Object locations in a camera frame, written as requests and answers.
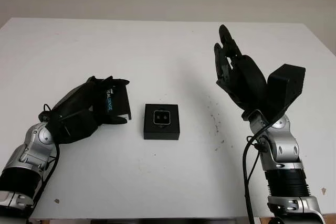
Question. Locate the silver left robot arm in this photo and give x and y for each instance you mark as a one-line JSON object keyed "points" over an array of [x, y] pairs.
{"points": [[23, 153]]}

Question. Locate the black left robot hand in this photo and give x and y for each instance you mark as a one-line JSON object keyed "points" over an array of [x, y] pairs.
{"points": [[78, 95]]}

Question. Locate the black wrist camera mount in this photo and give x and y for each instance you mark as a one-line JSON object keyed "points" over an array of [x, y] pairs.
{"points": [[286, 85], [76, 129]]}

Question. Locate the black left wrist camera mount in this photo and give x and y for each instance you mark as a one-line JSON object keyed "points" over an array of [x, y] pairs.
{"points": [[76, 129]]}

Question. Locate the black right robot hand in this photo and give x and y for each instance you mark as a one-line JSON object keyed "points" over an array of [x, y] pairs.
{"points": [[246, 82]]}

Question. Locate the black camera box base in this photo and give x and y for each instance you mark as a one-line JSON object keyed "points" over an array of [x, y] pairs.
{"points": [[149, 113]]}

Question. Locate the black printed box lid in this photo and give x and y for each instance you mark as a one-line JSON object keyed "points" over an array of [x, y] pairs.
{"points": [[119, 100]]}

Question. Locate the small silver camera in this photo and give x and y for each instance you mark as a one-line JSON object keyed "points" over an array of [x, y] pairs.
{"points": [[161, 117]]}

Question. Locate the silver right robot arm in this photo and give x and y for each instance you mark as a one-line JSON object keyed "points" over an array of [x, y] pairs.
{"points": [[283, 150]]}

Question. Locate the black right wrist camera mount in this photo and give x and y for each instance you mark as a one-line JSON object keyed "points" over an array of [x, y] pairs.
{"points": [[286, 85]]}

